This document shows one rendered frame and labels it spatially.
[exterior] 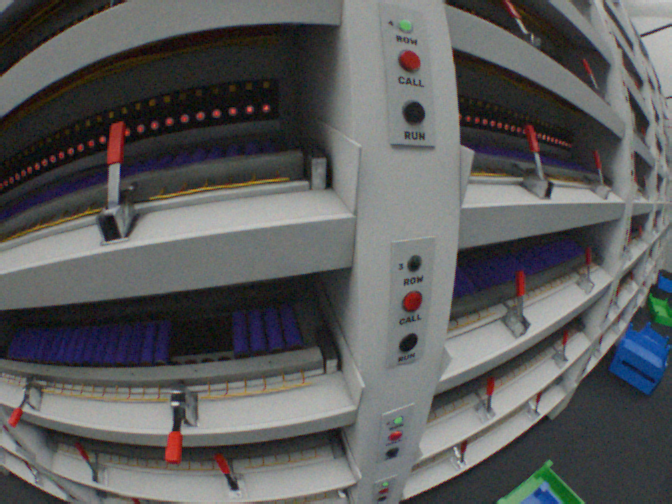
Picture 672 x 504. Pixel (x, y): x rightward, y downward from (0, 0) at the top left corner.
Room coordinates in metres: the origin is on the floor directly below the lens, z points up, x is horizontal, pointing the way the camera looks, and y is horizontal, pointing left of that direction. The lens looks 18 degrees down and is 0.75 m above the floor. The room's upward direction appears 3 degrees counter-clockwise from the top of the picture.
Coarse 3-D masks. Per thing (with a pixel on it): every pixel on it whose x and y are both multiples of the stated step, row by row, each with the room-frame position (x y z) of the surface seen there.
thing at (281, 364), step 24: (0, 360) 0.10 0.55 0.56; (240, 360) 0.23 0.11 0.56; (264, 360) 0.23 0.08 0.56; (288, 360) 0.23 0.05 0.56; (312, 360) 0.23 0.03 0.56; (72, 384) 0.15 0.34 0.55; (96, 384) 0.16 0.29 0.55; (120, 384) 0.17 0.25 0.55; (144, 384) 0.18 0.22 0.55; (168, 384) 0.19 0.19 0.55; (192, 384) 0.20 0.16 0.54; (264, 384) 0.21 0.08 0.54
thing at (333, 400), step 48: (0, 336) 0.13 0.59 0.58; (336, 336) 0.26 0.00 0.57; (0, 384) 0.07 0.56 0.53; (288, 384) 0.22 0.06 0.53; (336, 384) 0.23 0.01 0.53; (96, 432) 0.11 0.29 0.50; (144, 432) 0.13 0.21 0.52; (192, 432) 0.15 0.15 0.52; (240, 432) 0.16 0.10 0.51; (288, 432) 0.18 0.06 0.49
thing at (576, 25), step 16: (496, 0) 0.47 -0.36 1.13; (512, 0) 0.41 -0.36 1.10; (528, 0) 0.40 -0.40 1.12; (544, 0) 0.36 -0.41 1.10; (560, 0) 0.31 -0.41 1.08; (528, 16) 0.45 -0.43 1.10; (544, 16) 0.44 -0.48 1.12; (560, 16) 0.39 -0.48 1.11; (576, 16) 0.33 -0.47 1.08; (544, 32) 0.51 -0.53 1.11; (560, 32) 0.49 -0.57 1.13; (576, 32) 0.42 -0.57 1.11; (592, 32) 0.35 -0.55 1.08; (592, 48) 0.45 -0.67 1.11; (608, 48) 0.38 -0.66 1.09
